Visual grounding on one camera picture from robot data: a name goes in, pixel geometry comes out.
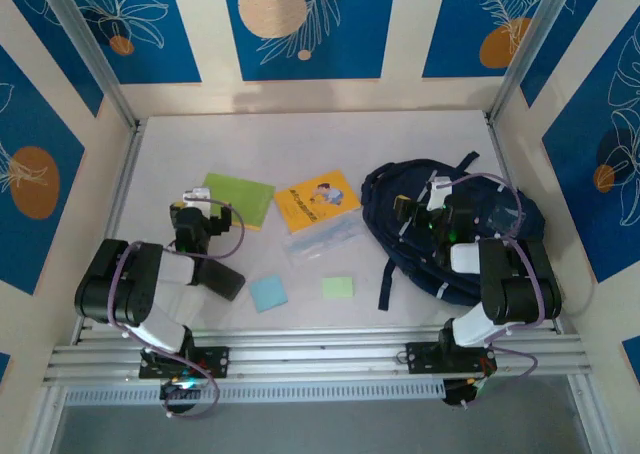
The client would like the green notebook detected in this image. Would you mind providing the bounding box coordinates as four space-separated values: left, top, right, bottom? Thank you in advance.
201 172 277 233

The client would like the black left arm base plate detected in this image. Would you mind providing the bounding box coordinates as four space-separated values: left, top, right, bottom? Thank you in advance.
138 346 231 380

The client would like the navy blue backpack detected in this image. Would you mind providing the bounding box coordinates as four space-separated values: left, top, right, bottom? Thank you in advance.
360 151 546 311

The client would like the grey slotted cable duct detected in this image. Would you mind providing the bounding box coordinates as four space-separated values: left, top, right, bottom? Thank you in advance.
64 379 446 406

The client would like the aluminium mounting rail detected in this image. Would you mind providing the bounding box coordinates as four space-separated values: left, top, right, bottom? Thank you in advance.
42 323 594 388

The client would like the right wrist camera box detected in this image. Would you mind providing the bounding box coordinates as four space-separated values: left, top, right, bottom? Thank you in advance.
427 177 452 211

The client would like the blue sticky note pad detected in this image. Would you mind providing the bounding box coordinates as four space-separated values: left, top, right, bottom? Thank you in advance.
248 273 290 315

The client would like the aluminium frame post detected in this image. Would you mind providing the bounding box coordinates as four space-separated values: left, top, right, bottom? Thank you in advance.
37 0 141 130
487 0 614 125

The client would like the clear plastic pen bag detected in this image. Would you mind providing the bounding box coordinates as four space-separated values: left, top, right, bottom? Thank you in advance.
280 213 364 269

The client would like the green sticky note pad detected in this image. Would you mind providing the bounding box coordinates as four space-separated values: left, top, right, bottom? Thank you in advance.
321 276 356 301

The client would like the yellow picture book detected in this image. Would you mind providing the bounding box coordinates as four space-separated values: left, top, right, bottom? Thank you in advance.
273 168 362 235

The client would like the black pencil case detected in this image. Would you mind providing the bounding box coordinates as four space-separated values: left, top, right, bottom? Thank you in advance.
197 261 247 303

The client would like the black controller board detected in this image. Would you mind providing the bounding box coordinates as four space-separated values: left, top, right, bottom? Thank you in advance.
442 376 489 409
159 378 211 410

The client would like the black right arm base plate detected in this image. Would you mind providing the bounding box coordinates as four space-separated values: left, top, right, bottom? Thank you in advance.
405 341 499 375

